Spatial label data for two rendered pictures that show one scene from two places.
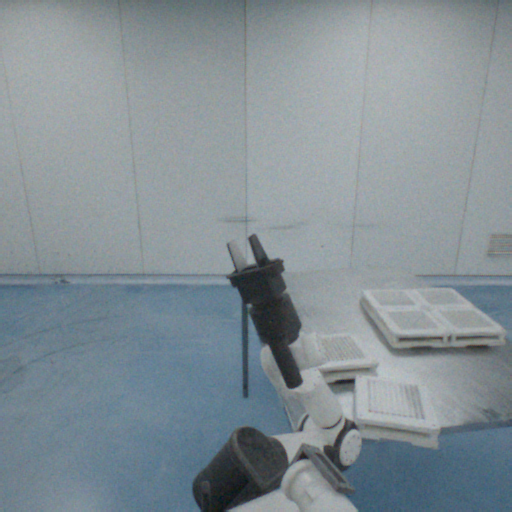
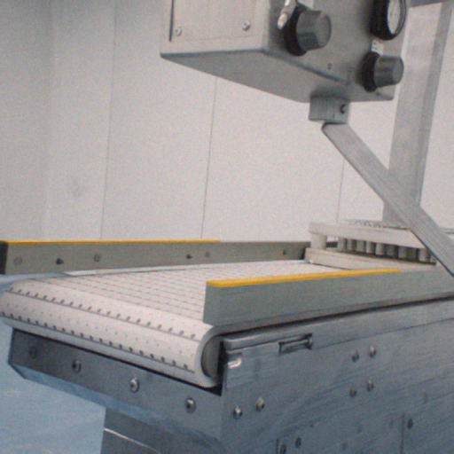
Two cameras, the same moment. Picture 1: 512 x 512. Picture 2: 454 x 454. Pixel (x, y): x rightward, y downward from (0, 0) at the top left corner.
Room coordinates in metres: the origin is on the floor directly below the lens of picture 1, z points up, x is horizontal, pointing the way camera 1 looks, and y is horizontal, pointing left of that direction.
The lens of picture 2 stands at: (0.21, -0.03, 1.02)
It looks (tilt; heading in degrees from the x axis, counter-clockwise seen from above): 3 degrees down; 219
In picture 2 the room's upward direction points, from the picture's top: 6 degrees clockwise
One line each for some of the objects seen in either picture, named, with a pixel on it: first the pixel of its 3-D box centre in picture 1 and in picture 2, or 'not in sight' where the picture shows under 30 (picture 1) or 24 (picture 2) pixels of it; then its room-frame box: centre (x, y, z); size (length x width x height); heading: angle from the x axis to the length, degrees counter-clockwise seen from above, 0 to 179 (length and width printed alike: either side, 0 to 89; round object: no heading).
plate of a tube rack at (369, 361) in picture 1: (337, 350); not in sight; (1.54, -0.33, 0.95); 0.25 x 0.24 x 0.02; 100
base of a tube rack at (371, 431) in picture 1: (392, 413); not in sight; (1.22, -0.46, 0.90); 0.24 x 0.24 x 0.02; 78
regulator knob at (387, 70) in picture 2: not in sight; (385, 66); (-0.34, -0.31, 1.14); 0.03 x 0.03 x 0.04; 2
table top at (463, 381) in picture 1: (367, 324); not in sight; (1.92, -0.56, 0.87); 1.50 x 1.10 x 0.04; 9
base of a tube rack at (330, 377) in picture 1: (336, 361); not in sight; (1.54, -0.33, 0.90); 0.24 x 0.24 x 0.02; 10
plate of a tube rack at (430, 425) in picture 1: (393, 401); not in sight; (1.22, -0.46, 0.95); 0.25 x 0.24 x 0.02; 78
